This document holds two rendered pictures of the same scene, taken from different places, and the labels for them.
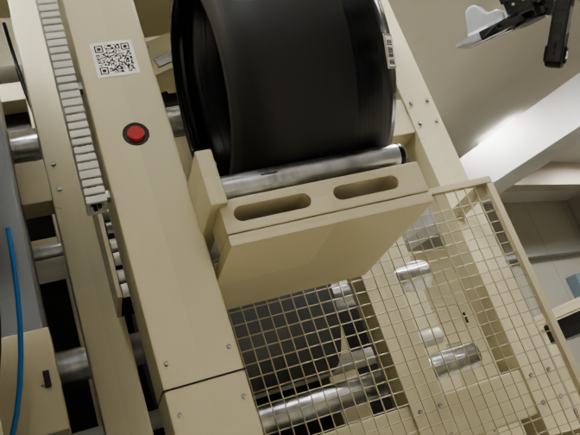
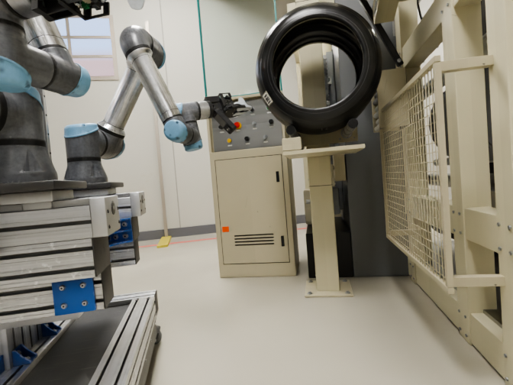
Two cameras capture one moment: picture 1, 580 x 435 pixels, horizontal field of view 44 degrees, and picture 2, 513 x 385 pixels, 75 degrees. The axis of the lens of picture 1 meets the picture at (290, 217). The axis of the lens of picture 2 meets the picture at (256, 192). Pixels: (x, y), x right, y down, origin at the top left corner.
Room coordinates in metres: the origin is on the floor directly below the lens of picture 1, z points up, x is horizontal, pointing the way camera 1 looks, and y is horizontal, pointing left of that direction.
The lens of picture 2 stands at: (1.82, -1.64, 0.69)
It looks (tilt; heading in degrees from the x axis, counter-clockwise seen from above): 2 degrees down; 121
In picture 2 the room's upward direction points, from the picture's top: 5 degrees counter-clockwise
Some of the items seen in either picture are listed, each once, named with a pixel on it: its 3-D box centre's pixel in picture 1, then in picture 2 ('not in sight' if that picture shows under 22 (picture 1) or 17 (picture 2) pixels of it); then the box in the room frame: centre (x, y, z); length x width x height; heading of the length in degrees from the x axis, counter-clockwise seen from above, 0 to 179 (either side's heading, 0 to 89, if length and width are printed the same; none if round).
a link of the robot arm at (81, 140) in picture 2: not in sight; (83, 140); (0.62, -0.88, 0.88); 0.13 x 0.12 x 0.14; 112
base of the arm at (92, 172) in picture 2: not in sight; (85, 171); (0.62, -0.88, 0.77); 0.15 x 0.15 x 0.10
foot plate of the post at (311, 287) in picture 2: not in sight; (327, 286); (1.15, 0.23, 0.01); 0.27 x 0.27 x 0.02; 20
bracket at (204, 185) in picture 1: (198, 227); (321, 135); (1.19, 0.16, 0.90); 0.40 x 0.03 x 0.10; 20
